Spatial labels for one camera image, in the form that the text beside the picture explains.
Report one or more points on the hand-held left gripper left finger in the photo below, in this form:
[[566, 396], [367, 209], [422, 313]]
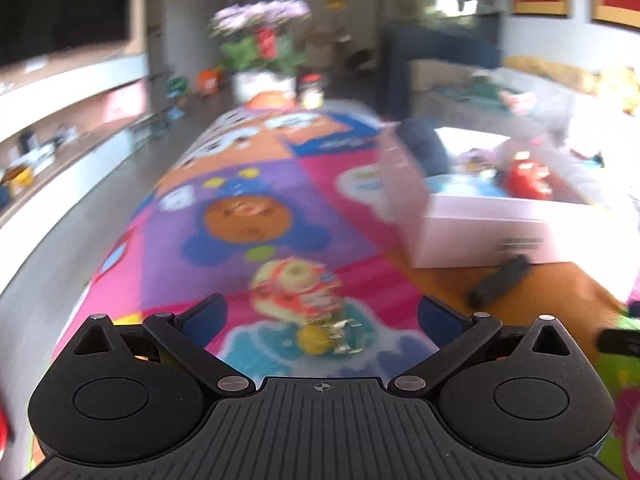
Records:
[[205, 317]]

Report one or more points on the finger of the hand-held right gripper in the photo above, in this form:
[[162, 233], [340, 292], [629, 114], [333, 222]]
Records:
[[500, 280], [620, 342]]

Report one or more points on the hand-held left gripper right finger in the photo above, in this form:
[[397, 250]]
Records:
[[440, 317]]

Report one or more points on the white storage box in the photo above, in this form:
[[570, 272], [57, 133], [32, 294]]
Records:
[[475, 235]]

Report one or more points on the round white and red toy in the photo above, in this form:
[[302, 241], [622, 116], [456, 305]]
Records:
[[292, 285]]

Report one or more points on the blue plastic bag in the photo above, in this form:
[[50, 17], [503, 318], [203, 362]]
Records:
[[470, 186]]

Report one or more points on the red plastic toy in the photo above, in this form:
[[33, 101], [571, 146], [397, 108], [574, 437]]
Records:
[[529, 180]]

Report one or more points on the dark blue cloth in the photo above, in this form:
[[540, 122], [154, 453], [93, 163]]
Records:
[[425, 147]]

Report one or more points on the yellow cupcake toy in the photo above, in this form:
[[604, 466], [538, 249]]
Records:
[[478, 160]]

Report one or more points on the colourful play mat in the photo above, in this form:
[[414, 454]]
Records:
[[225, 180]]

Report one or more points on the grey sofa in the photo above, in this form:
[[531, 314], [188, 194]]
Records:
[[560, 110]]

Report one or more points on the pink garment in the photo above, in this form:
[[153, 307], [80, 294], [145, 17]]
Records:
[[517, 100]]

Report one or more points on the green garment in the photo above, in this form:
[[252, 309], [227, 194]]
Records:
[[477, 92]]

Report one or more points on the yellow cushion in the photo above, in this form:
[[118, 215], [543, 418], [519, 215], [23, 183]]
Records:
[[550, 74]]

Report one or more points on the yellow duck plush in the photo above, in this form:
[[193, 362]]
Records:
[[620, 90]]

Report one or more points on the orange round toy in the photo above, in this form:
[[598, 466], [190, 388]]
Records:
[[270, 100]]

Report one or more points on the pink paper bag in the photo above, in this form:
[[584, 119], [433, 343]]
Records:
[[125, 102]]

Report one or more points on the watermelon ball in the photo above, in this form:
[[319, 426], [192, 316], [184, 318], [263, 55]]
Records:
[[178, 87]]

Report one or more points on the dark blue cabinet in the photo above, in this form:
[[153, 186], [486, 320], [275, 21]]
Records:
[[440, 55]]

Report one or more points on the clear jar with red lid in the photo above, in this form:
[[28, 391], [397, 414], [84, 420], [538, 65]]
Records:
[[310, 92]]

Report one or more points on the television cabinet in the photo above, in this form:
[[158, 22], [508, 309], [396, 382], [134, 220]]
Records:
[[65, 85]]

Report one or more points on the potted pink orchid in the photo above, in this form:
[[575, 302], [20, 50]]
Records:
[[260, 45]]

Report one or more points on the black television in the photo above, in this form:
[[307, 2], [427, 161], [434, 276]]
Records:
[[60, 5]]

